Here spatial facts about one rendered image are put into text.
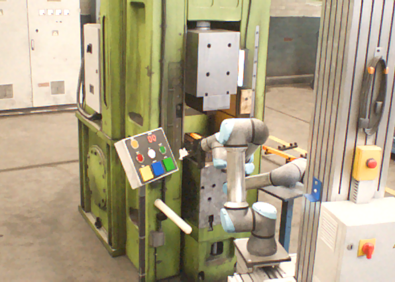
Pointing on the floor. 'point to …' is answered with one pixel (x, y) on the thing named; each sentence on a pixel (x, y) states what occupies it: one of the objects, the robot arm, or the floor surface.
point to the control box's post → (142, 230)
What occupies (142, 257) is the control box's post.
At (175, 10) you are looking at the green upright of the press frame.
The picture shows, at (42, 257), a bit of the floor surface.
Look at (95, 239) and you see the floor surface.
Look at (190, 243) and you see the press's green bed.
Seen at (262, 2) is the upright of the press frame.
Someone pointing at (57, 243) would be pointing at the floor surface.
